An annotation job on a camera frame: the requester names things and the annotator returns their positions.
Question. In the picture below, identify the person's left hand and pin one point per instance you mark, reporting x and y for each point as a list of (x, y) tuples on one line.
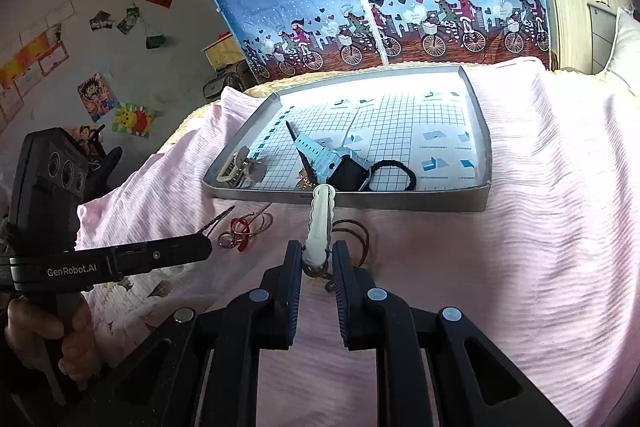
[(29, 327)]

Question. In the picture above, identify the cartoon poster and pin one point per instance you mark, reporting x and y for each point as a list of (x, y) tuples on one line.
[(97, 97)]

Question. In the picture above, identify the pink floral bed sheet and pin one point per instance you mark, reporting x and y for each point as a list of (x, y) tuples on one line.
[(549, 271)]

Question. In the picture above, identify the white pillow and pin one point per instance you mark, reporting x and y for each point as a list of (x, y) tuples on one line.
[(623, 65)]

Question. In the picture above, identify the dark luggage bag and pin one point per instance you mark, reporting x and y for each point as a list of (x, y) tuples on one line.
[(237, 76)]

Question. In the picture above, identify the wall photo right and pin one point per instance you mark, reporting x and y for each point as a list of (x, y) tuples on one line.
[(130, 20)]

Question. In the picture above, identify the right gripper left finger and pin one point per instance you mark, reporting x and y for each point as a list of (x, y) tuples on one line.
[(201, 369)]

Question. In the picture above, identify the white hair clip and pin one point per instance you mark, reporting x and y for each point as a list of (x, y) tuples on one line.
[(315, 252)]

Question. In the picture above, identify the beige rectangular hair claw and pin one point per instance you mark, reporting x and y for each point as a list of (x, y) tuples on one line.
[(239, 167)]

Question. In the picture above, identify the green hanging pouch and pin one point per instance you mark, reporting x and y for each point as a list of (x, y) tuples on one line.
[(153, 39)]

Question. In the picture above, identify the wooden side cabinet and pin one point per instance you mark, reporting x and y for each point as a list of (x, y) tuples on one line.
[(223, 51)]

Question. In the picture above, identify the black hair stick with charms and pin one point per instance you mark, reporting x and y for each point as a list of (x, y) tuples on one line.
[(310, 180)]

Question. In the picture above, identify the light blue smart watch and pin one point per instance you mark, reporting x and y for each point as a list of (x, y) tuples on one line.
[(339, 167)]

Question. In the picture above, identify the grey tray with grid paper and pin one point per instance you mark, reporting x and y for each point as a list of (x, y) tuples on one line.
[(421, 128)]

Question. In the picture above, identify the wall photo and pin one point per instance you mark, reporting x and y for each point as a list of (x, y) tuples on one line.
[(102, 20), (130, 20)]

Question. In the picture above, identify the grey drawer cabinet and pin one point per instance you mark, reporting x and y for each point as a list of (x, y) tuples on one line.
[(603, 22)]

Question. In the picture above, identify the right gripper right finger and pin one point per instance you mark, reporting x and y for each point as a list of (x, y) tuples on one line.
[(432, 368)]

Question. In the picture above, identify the yellow bear sticker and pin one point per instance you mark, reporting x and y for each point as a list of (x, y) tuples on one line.
[(133, 119)]

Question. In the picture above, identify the wall photo left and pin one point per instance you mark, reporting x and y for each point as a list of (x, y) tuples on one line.
[(102, 20)]

